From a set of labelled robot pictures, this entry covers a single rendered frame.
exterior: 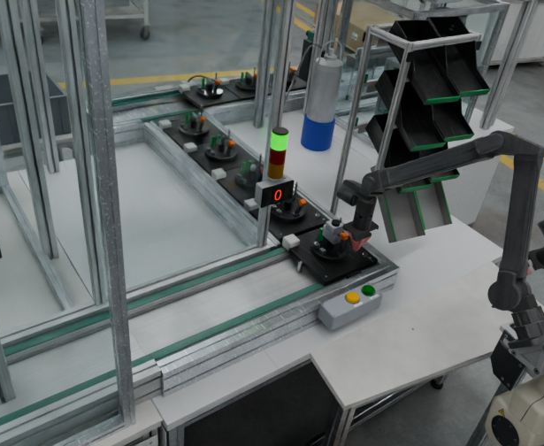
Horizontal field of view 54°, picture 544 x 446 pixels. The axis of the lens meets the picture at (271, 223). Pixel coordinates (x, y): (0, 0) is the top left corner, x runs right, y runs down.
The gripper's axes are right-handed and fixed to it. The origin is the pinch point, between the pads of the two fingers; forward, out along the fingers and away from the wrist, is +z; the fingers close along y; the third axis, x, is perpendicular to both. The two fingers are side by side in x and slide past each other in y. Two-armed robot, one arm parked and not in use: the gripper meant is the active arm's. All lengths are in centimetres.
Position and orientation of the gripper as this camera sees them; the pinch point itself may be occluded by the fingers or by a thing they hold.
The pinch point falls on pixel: (356, 248)
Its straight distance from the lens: 178.1
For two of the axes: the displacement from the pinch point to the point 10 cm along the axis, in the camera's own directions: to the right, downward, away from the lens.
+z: -0.9, 8.1, 5.8
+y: -8.1, 2.8, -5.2
